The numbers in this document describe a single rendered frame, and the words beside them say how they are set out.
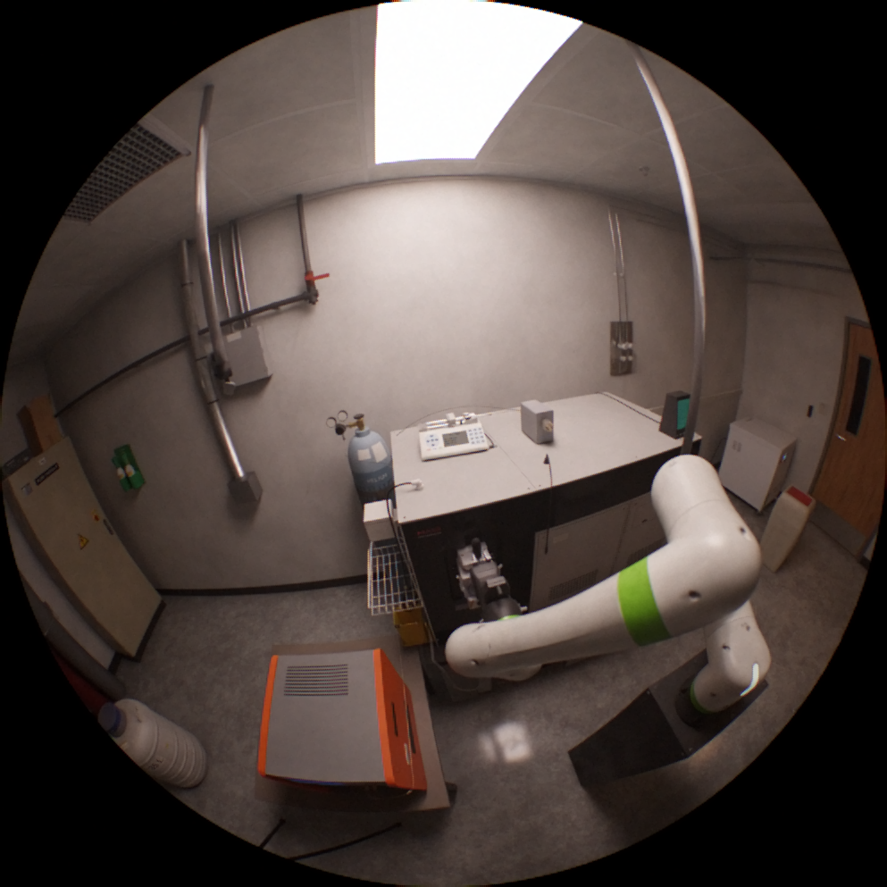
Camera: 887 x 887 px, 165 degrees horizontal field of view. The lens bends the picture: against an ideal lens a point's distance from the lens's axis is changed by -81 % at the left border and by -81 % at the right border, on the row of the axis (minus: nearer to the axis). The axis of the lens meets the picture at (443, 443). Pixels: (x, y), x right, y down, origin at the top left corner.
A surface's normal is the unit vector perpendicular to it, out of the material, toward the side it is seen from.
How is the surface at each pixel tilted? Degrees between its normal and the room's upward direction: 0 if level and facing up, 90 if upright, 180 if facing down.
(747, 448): 90
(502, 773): 0
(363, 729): 0
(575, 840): 0
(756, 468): 90
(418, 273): 90
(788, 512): 84
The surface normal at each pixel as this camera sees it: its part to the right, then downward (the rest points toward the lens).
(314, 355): 0.18, 0.39
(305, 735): -0.14, -0.90
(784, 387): -0.97, 0.20
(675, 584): -0.80, -0.37
